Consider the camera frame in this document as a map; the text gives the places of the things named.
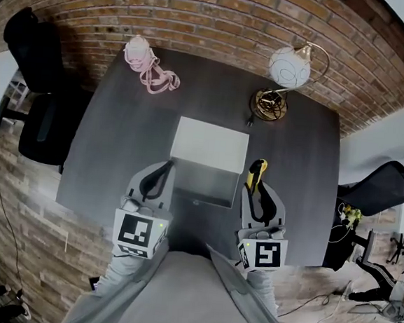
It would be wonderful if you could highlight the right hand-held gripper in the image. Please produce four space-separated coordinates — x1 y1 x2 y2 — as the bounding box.
233 179 295 275

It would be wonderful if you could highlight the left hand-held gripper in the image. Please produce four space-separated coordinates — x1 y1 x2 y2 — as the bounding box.
110 156 179 262

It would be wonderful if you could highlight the yellow utility knife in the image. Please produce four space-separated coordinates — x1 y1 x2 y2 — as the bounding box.
244 157 270 200

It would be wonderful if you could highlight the white box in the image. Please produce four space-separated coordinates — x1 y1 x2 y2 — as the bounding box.
165 115 252 211

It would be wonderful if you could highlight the person's right forearm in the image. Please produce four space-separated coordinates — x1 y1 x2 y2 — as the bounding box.
240 268 284 318

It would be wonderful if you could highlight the person's left forearm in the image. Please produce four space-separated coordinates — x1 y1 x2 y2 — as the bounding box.
96 251 147 296

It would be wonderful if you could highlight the person's grey jacket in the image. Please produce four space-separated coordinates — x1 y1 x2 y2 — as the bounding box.
60 228 316 323

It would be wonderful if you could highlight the dark mesh office chair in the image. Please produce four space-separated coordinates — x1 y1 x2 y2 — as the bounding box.
334 147 404 221

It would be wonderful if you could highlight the black office chair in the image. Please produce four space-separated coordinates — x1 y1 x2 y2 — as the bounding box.
0 4 100 177

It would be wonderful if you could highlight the gold lamp with white globe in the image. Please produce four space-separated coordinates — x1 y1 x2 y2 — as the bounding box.
247 36 333 127

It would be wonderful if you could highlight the white floor cable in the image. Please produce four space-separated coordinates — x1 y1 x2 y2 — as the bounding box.
274 282 355 323

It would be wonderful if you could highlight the pink water bottle with strap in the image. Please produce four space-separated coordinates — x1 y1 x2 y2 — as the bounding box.
119 33 186 97

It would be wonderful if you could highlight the black floor cable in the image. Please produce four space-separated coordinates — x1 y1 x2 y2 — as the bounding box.
0 180 34 299

